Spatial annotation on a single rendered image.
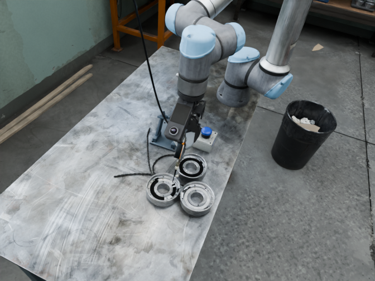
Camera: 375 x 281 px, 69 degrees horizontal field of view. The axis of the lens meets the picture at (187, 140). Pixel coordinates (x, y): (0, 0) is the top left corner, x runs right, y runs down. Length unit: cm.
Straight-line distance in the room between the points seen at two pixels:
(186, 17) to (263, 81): 45
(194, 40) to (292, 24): 46
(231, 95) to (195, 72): 58
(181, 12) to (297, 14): 39
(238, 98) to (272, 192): 96
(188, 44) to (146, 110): 58
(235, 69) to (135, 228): 71
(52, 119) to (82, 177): 151
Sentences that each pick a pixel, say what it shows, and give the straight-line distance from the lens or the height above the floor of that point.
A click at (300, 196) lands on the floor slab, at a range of 208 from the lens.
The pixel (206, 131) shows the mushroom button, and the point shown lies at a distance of 98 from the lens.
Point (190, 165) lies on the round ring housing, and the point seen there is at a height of 81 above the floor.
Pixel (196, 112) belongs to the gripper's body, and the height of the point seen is 107.
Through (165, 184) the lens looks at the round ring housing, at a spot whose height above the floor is 82.
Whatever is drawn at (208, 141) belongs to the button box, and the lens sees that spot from 98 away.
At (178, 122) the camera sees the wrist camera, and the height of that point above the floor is 107.
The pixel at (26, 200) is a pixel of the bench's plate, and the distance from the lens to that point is 95.
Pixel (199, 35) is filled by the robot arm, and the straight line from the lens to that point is 62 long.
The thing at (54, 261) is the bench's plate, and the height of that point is 80.
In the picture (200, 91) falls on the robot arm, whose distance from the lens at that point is 68.
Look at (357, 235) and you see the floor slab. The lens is 212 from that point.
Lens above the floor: 155
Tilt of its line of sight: 46 degrees down
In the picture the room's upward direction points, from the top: 8 degrees clockwise
